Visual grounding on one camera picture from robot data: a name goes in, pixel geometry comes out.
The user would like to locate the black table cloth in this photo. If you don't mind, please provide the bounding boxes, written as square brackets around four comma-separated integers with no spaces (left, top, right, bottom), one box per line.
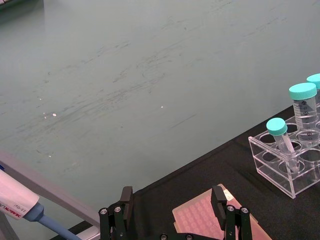
[49,104,320,240]

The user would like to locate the pink pipette tip box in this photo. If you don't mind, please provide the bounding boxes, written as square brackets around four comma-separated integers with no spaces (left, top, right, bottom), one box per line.
[172,183,273,240]

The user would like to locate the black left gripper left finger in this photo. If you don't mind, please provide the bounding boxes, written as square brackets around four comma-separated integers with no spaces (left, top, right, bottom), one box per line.
[98,186,134,240]

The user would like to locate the grey metal stand bar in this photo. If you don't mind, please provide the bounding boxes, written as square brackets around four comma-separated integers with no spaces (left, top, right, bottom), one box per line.
[0,149,101,229]

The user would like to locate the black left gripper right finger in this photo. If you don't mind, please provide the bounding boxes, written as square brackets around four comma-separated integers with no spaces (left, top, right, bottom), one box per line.
[211,185,252,240]

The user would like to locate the clear wide tube teal cap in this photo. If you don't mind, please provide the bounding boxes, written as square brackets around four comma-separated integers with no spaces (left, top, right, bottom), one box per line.
[288,82,318,148]

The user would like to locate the slim tube with teal cap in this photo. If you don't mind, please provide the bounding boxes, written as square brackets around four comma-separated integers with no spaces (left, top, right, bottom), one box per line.
[266,117,302,173]

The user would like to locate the clear acrylic tube rack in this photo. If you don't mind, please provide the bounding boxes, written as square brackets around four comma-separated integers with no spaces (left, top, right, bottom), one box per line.
[248,116,320,200]

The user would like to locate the white and blue pipette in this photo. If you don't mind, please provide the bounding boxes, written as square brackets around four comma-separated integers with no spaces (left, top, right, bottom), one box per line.
[0,169,83,240]

